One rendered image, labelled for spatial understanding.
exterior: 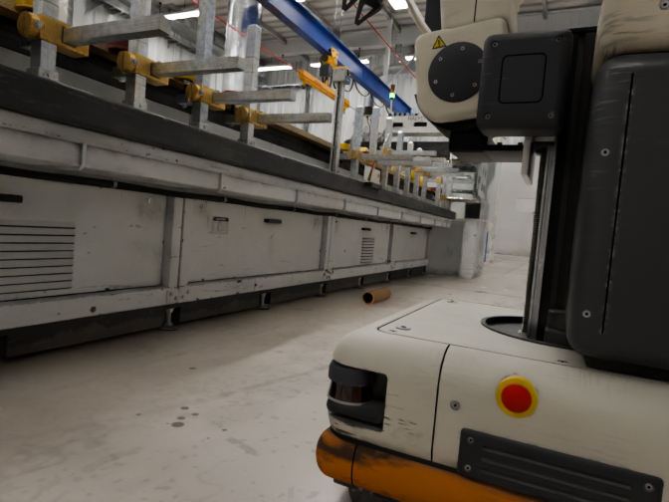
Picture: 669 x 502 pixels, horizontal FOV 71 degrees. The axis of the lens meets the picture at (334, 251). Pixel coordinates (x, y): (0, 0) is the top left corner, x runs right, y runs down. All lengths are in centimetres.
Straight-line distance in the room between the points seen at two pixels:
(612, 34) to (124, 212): 142
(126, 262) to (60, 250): 24
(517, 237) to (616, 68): 1088
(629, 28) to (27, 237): 139
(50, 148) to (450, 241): 464
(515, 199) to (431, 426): 1098
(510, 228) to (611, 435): 1095
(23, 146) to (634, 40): 113
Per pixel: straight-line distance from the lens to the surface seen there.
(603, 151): 69
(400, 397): 71
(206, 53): 163
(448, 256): 545
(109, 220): 166
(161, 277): 184
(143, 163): 144
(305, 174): 208
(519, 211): 1158
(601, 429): 68
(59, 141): 129
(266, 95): 150
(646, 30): 74
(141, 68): 142
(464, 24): 94
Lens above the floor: 44
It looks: 3 degrees down
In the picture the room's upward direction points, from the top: 5 degrees clockwise
